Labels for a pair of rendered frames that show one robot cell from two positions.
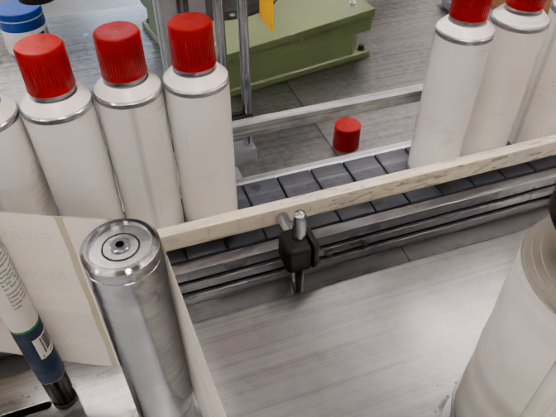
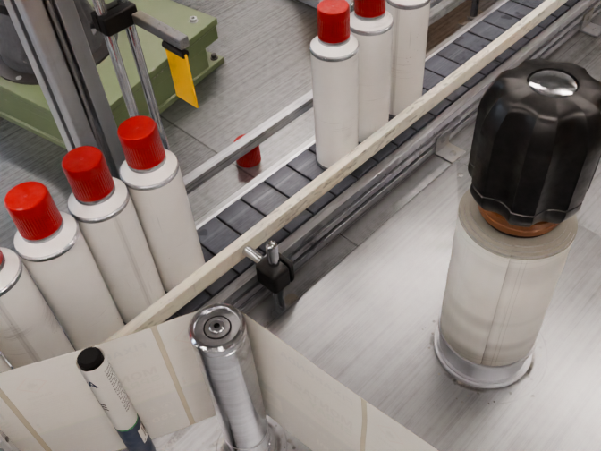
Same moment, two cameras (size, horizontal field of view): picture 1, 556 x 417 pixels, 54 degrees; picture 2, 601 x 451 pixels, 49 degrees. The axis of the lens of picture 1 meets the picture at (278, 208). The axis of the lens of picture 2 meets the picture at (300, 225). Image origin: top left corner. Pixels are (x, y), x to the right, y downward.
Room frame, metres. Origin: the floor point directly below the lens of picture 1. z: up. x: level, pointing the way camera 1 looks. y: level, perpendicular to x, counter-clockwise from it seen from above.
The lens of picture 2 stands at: (-0.07, 0.11, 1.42)
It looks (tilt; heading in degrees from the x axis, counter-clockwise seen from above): 48 degrees down; 337
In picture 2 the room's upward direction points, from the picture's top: 5 degrees counter-clockwise
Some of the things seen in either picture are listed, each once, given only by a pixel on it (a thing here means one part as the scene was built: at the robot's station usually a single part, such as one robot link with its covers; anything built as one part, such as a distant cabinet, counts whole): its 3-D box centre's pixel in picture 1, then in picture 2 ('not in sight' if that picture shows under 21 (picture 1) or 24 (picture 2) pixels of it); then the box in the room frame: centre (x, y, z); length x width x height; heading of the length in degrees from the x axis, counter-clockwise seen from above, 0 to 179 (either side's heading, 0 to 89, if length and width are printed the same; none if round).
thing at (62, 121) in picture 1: (76, 161); (69, 277); (0.35, 0.16, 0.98); 0.05 x 0.05 x 0.20
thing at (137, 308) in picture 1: (150, 351); (235, 394); (0.18, 0.08, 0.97); 0.05 x 0.05 x 0.19
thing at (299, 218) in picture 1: (299, 260); (277, 280); (0.32, -0.02, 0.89); 0.03 x 0.03 x 0.12; 19
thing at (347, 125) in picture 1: (347, 133); (247, 149); (0.57, -0.09, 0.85); 0.03 x 0.03 x 0.03
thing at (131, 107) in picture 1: (141, 146); (116, 242); (0.37, 0.11, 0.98); 0.05 x 0.05 x 0.20
